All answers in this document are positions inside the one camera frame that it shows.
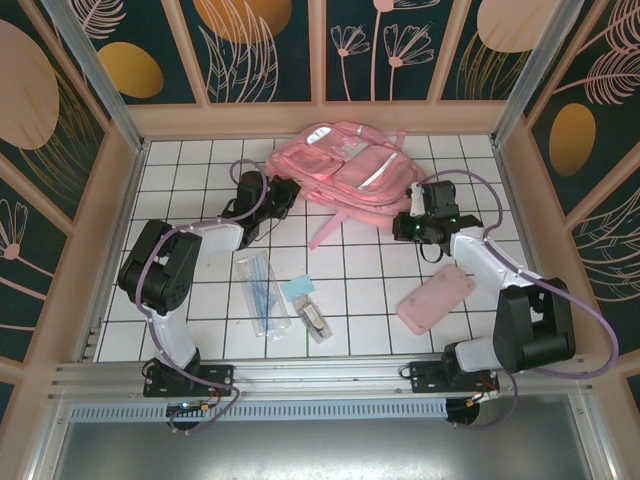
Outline aluminium frame post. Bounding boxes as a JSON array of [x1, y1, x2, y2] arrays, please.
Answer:
[[42, 0, 149, 154], [489, 0, 586, 146]]

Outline clear packet of stationery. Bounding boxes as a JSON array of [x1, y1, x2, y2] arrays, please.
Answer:
[[292, 294, 335, 345]]

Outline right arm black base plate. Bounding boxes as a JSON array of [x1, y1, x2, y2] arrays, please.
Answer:
[[399, 360, 501, 397]]

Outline pink pencil case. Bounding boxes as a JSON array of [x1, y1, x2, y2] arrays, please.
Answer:
[[396, 263, 476, 335]]

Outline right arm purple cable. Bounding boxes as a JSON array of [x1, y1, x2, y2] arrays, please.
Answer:
[[424, 169, 621, 431]]

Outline slotted grey cable duct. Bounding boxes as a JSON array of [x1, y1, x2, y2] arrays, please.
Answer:
[[67, 398, 451, 422]]

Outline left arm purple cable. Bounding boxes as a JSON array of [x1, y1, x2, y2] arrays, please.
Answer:
[[135, 158, 275, 437]]

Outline aluminium mounting rail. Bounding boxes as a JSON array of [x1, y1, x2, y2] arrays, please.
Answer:
[[47, 353, 597, 402]]

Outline clear ruler set pouch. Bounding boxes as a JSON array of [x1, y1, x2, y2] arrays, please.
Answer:
[[234, 254, 292, 344]]

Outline light blue sticky notes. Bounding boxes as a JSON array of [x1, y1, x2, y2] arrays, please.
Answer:
[[281, 273, 317, 303]]

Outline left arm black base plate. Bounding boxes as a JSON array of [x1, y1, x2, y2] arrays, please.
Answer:
[[143, 363, 236, 399]]

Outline pink backpack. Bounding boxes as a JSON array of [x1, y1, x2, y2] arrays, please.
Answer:
[[267, 121, 426, 251]]

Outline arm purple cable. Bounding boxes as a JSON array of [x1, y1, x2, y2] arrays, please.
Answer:
[[135, 158, 275, 437], [424, 169, 621, 431]]

